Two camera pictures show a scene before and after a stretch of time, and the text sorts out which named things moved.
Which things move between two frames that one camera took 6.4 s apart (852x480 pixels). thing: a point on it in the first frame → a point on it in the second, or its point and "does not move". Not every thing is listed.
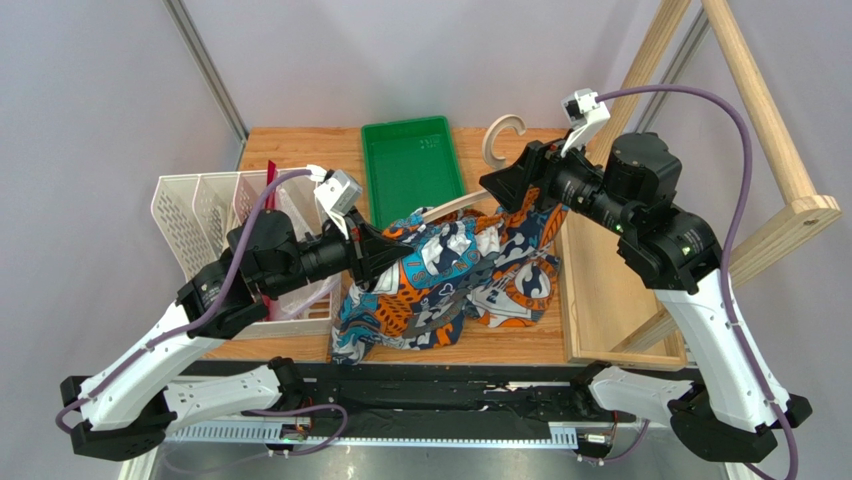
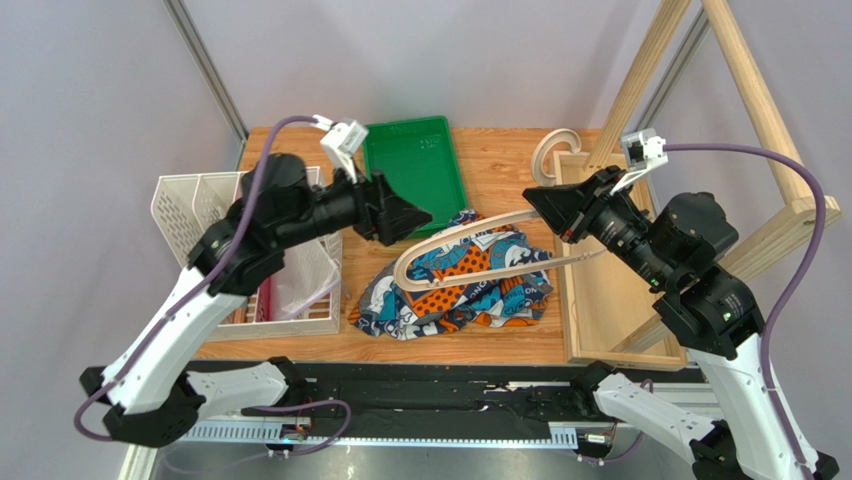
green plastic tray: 411,163 does not move
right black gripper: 534,172 → 585,207
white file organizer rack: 198,211 does not move
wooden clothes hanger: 493,160 → 404,284
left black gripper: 383,250 → 381,214
